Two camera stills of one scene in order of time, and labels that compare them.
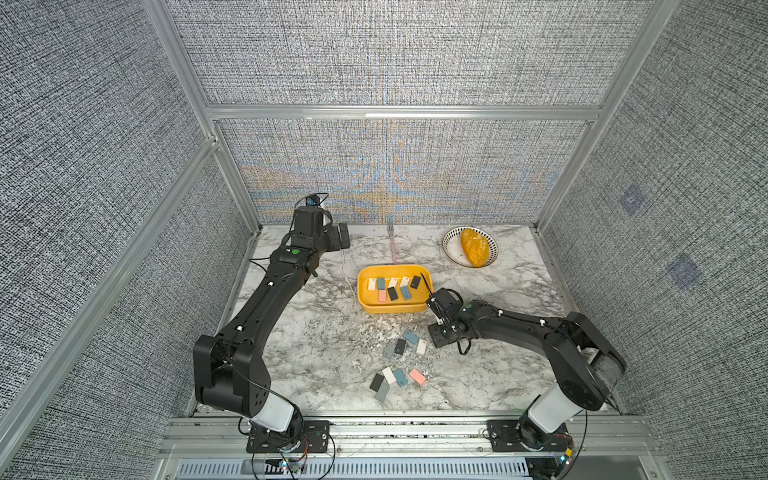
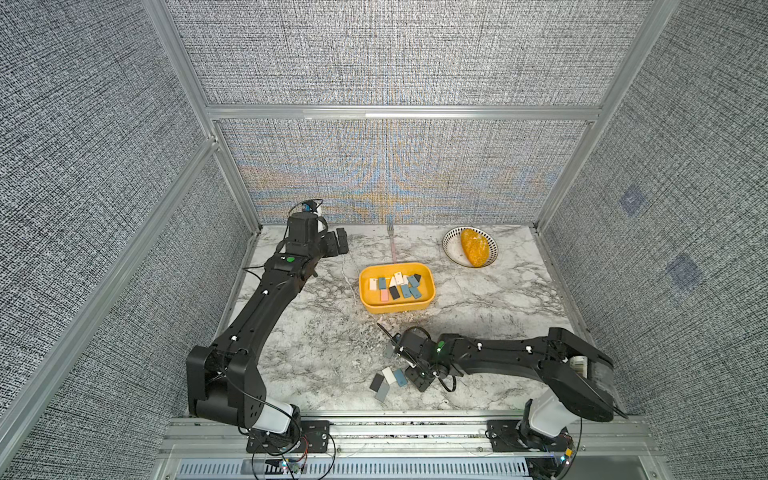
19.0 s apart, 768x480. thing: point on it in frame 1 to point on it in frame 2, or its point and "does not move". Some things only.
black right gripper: [437, 340] to [419, 384]
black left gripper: [334, 242] does not move
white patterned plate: [454, 251] does not move
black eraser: [377, 382] does not move
